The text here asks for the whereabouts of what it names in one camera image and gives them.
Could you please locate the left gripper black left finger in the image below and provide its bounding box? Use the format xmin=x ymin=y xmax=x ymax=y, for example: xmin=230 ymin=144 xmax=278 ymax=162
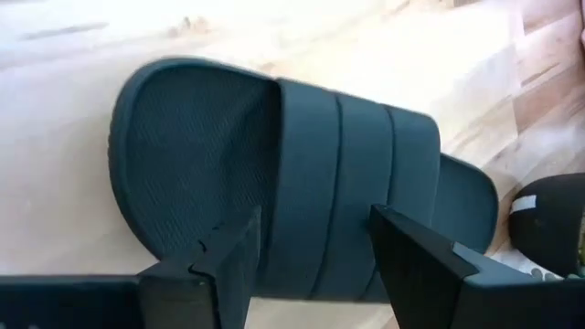
xmin=138 ymin=206 xmax=262 ymax=329

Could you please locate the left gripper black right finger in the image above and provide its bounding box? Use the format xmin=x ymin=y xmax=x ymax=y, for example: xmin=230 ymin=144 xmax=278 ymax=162
xmin=367 ymin=204 xmax=504 ymax=329

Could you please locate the dark rubber slide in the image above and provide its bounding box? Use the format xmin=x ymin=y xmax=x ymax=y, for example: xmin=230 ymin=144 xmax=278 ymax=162
xmin=108 ymin=56 xmax=500 ymax=302

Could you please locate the succulent plant in black pot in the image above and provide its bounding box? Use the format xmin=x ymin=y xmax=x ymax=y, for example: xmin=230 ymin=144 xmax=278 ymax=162
xmin=491 ymin=172 xmax=585 ymax=281

